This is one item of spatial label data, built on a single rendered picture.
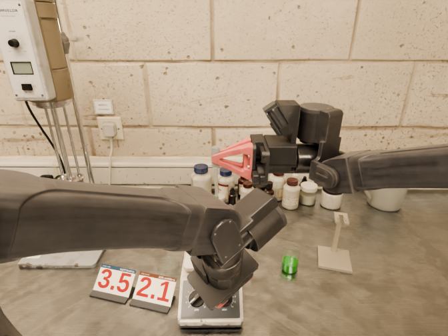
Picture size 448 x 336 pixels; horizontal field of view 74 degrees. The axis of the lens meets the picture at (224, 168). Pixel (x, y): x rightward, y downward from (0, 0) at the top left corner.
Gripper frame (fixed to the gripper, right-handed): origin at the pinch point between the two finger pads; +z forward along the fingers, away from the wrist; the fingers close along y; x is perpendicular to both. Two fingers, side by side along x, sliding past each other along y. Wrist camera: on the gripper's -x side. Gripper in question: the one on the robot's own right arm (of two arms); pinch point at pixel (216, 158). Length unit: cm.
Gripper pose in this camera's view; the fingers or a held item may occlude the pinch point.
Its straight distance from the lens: 55.8
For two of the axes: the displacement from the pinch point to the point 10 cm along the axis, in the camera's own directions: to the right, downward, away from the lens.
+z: -10.0, 0.0, -0.1
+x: 0.0, 9.1, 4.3
